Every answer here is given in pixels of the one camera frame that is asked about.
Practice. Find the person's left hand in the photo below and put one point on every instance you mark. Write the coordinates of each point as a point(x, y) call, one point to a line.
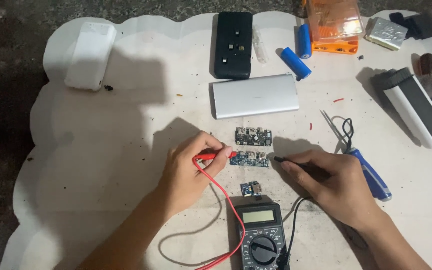
point(186, 176)

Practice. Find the person's right hand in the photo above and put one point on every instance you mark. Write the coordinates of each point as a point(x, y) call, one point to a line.
point(336, 187)

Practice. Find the black multimeter probe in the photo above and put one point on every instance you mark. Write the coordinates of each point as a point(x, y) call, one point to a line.
point(294, 195)

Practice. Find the red multimeter probe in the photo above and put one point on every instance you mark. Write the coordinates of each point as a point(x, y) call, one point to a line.
point(216, 210)

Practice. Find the metal tweezers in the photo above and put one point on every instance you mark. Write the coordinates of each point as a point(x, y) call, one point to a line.
point(332, 125)

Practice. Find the small blue circuit board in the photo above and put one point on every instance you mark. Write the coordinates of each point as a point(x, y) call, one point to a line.
point(251, 188)

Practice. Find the black circuit board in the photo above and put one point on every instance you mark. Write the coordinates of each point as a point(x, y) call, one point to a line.
point(252, 137)

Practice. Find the white paper mat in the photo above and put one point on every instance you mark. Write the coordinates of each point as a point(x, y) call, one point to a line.
point(107, 150)

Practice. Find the black digital multimeter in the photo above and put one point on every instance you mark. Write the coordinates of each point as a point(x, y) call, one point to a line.
point(263, 238)

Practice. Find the silver power bank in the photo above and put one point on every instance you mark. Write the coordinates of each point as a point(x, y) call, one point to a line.
point(255, 96)

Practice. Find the white and black power bank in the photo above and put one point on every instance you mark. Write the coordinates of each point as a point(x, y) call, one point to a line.
point(414, 107)

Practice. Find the blue cylindrical battery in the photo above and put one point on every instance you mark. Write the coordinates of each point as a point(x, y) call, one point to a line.
point(295, 63)
point(305, 40)

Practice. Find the brown brush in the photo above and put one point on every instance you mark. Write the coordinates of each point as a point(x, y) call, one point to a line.
point(427, 71)

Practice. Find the clear plastic tube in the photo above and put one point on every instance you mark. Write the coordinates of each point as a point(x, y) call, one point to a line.
point(259, 45)

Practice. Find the orange transparent plastic box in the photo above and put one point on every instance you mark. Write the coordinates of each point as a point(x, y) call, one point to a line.
point(334, 28)

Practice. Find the silver foil battery pack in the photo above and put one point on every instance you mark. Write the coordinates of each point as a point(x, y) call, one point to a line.
point(386, 33)

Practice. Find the black charger adapter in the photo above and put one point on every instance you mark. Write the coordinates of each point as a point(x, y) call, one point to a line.
point(414, 24)

